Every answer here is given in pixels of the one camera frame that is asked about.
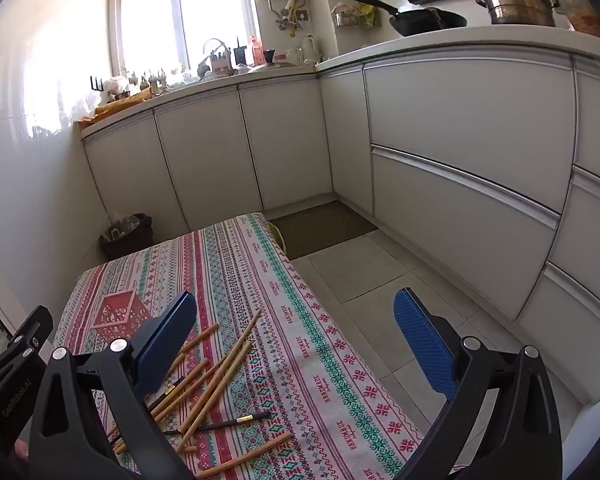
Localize wide white drawer front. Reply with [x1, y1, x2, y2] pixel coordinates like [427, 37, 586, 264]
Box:
[370, 145, 564, 322]
[362, 52, 579, 214]

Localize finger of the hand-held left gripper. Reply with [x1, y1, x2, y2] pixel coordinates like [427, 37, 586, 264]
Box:
[0, 305, 54, 391]

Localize black trash bin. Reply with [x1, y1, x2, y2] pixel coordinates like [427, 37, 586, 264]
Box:
[99, 212, 154, 262]

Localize metal pot lid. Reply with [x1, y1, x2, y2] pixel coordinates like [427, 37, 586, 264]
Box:
[247, 60, 303, 75]

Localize pink perforated chopstick holder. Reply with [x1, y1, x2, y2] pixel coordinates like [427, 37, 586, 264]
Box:
[90, 287, 154, 343]

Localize black chopstick with gold band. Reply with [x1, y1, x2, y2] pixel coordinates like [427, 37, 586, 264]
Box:
[162, 411, 272, 435]
[147, 377, 193, 409]

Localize window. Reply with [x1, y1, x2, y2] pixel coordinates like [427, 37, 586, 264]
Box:
[111, 0, 261, 78]

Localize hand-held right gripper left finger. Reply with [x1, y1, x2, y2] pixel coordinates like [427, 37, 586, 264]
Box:
[27, 290, 198, 480]

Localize countertop utensil rack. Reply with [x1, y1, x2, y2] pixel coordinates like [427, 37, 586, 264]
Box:
[200, 37, 233, 76]

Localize glass jar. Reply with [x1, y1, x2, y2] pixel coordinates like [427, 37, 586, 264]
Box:
[557, 0, 600, 37]

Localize patterned woven tablecloth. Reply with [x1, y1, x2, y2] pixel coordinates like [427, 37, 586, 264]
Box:
[55, 212, 461, 480]

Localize white plastic bag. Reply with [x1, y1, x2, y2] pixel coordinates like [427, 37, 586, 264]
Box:
[104, 76, 131, 100]

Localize white cabinet door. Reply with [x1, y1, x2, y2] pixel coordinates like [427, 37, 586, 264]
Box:
[153, 87, 264, 234]
[319, 66, 377, 219]
[237, 77, 334, 212]
[82, 109, 189, 247]

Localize black wok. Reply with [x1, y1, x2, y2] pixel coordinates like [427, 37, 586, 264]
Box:
[354, 0, 468, 38]

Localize brown floor mat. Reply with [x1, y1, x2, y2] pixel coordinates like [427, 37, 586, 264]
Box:
[269, 200, 379, 261]

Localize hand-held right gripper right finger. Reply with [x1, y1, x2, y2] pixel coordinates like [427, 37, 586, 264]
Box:
[393, 287, 564, 480]

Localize water heater pipes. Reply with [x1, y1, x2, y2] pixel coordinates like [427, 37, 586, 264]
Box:
[265, 0, 306, 36]

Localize wall spice rack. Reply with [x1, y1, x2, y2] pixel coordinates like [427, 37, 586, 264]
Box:
[330, 2, 382, 30]

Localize yellow cloth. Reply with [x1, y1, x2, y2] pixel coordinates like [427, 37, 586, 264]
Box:
[76, 87, 153, 132]

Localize white kettle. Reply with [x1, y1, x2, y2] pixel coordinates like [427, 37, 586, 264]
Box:
[301, 35, 322, 65]

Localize pile of wooden chopsticks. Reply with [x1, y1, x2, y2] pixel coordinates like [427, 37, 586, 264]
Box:
[107, 322, 295, 478]

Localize row of small figurines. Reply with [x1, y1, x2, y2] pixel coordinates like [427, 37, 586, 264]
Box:
[129, 66, 183, 92]

